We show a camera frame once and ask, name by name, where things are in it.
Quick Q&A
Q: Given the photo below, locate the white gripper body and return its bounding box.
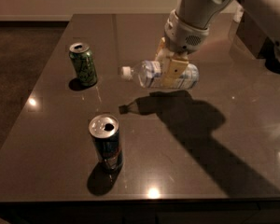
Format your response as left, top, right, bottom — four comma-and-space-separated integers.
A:
164, 10, 209, 54

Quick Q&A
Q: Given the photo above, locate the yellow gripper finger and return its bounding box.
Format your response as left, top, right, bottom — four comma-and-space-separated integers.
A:
155, 37, 169, 62
161, 57, 189, 88

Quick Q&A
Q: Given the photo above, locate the blue label plastic water bottle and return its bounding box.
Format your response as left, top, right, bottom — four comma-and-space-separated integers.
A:
120, 60, 199, 90

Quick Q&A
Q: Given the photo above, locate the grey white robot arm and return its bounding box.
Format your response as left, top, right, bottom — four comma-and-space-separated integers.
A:
156, 0, 280, 74

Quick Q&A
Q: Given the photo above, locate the dark snack holder box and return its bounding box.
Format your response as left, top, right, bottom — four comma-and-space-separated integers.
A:
236, 12, 280, 74

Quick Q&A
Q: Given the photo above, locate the green soda can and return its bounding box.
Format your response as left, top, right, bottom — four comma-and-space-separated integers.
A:
69, 42, 97, 87

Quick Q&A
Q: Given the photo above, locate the blue energy drink can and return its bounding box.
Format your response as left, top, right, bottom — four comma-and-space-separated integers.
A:
89, 114, 123, 173

